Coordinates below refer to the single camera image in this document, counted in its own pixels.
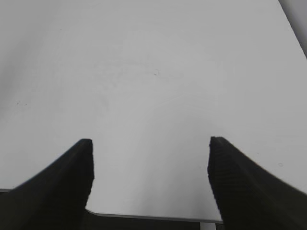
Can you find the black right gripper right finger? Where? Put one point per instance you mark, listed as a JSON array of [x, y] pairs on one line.
[[248, 196]]

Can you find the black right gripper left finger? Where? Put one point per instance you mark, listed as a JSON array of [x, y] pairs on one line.
[[55, 198]]

